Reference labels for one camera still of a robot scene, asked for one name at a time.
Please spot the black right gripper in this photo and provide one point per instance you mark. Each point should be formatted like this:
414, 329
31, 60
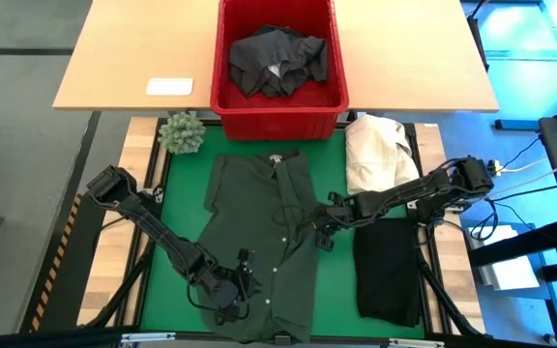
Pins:
346, 215

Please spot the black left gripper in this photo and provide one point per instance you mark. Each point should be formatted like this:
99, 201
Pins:
225, 290

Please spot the dark green garment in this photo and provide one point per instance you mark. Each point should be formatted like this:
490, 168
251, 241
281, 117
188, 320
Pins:
254, 203

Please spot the black garment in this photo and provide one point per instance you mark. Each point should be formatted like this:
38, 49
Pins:
387, 275

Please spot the red ribbed plastic bin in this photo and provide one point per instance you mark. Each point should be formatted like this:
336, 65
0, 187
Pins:
278, 123

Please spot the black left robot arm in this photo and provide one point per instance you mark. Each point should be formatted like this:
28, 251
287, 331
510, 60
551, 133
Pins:
153, 227

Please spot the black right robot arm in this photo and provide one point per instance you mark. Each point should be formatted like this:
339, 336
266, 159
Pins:
419, 191

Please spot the beige garment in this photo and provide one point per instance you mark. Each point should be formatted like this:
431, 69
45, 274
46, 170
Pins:
380, 150

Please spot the green work mat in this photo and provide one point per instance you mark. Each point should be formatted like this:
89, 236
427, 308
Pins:
162, 335

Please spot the wooden side board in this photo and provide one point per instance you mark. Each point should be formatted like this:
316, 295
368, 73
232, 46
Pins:
452, 270
104, 270

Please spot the green spiky plant ornament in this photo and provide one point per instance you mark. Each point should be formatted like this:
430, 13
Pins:
182, 133

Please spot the black hazard-striped floor plate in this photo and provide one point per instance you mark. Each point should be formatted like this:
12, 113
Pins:
73, 261

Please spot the dark grey garment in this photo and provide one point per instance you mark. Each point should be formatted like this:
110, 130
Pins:
259, 63

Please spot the light wooden desk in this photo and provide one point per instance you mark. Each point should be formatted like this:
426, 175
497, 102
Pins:
404, 58

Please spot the white box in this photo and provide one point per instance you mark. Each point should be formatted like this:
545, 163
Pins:
510, 270

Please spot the white rectangular pad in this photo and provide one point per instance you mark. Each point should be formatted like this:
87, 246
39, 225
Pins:
169, 86

